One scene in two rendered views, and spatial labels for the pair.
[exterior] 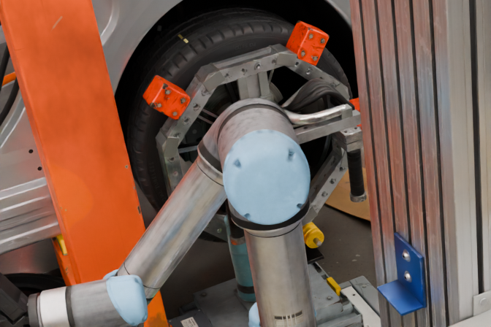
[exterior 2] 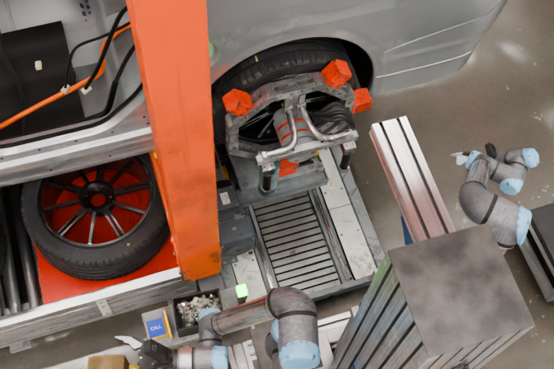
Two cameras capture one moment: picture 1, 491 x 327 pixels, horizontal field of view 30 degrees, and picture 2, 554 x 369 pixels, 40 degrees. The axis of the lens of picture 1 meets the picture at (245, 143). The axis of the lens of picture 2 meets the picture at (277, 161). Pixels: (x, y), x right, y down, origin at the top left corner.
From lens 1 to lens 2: 167 cm
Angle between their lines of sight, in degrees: 35
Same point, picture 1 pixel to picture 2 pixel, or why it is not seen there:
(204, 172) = (267, 313)
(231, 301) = not seen: hidden behind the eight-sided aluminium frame
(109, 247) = (197, 235)
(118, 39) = (213, 71)
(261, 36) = (307, 65)
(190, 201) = (257, 319)
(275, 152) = (307, 357)
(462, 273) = not seen: outside the picture
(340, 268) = not seen: hidden behind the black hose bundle
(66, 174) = (181, 218)
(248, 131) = (296, 337)
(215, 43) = (276, 70)
